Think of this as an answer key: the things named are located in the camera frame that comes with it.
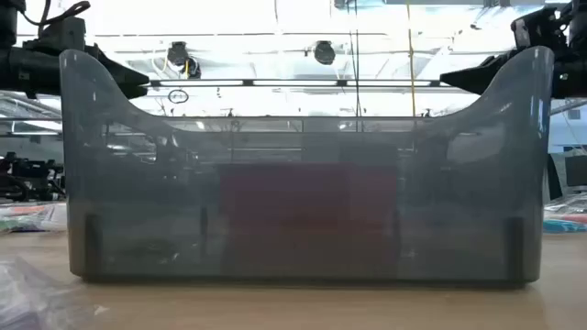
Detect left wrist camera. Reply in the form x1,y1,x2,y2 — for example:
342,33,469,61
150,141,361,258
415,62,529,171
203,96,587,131
22,16,87,52

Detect long ceiling light strip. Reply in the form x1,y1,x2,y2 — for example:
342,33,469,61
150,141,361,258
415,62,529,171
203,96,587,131
149,78,444,88

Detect grey translucent plastic bin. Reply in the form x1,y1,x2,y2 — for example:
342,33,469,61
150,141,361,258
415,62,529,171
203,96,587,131
58,44,556,284

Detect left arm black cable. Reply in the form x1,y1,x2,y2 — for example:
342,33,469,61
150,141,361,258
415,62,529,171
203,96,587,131
20,0,92,28

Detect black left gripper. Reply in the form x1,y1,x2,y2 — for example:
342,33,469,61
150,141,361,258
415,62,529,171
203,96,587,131
0,44,150,100

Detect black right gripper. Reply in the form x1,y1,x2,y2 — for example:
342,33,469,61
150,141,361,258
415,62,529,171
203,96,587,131
439,45,587,100

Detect black background equipment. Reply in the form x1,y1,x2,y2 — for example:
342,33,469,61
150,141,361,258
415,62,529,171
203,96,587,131
0,150,67,203

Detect long black cable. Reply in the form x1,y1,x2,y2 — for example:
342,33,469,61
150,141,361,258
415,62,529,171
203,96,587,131
349,0,364,118

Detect green toothbrush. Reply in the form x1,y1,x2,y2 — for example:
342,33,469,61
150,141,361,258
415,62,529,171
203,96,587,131
0,217,31,232

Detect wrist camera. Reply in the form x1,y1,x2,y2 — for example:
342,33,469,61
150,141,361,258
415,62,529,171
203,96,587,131
511,5,570,50
22,16,87,52

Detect clear plastic bag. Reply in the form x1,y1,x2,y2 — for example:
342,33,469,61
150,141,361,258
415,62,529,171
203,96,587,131
0,254,97,330
6,204,56,217

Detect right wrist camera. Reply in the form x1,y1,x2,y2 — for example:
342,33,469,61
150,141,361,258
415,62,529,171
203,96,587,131
511,5,570,50

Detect black leaning panel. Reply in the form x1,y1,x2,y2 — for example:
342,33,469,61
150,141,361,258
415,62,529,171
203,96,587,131
547,152,564,202

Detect black monitor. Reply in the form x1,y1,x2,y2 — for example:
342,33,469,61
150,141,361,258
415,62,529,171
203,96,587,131
564,154,587,188

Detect yellow cable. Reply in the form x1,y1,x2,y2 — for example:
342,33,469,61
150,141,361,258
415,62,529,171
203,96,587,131
405,0,417,118

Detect black ceiling device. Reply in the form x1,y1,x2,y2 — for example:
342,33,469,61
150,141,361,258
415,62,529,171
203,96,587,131
166,39,203,80
313,39,337,66

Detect clear packaged toothbrush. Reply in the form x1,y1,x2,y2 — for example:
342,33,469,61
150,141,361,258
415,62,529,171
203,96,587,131
544,192,587,215

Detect white carded toothbrush package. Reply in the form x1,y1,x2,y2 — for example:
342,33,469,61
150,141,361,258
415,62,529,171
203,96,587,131
41,203,69,232

